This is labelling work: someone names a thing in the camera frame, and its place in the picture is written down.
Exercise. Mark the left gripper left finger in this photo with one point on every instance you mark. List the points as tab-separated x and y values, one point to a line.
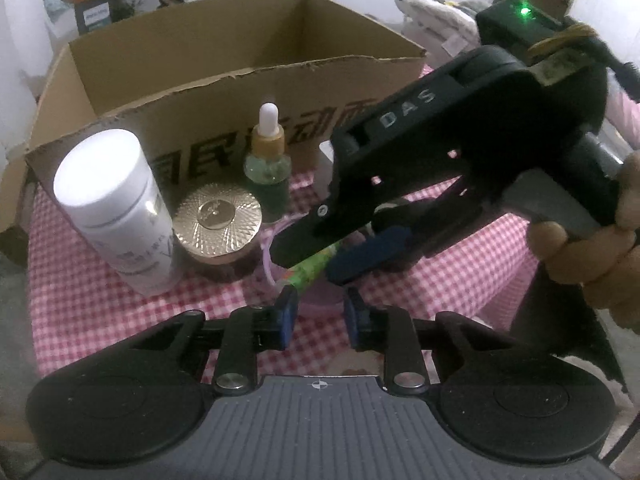
273	326

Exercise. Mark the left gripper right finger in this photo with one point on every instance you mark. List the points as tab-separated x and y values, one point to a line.
364	323

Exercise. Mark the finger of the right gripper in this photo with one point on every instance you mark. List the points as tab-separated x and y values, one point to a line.
395	250
323	226

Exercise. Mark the green lip balm tube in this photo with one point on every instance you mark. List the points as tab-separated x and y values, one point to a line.
305	273

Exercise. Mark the white power adapter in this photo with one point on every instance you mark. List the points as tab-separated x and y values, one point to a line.
325	160

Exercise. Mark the green dropper bottle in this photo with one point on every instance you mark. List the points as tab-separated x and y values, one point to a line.
267	166

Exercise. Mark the gold lid round jar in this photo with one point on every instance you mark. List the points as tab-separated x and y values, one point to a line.
218	223

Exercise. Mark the white pill bottle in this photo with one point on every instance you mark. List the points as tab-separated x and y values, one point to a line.
106	187

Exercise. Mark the person's right hand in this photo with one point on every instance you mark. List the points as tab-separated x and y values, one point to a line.
606	265

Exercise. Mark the pink checkered tablecloth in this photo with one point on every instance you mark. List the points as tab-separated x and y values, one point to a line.
79	305

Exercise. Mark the white plush toy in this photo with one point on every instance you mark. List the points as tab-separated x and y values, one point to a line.
441	27

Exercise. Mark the brown cardboard box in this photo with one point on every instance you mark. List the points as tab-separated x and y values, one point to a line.
189	80

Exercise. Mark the teal Philips box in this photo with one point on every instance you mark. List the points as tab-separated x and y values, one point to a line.
93	14

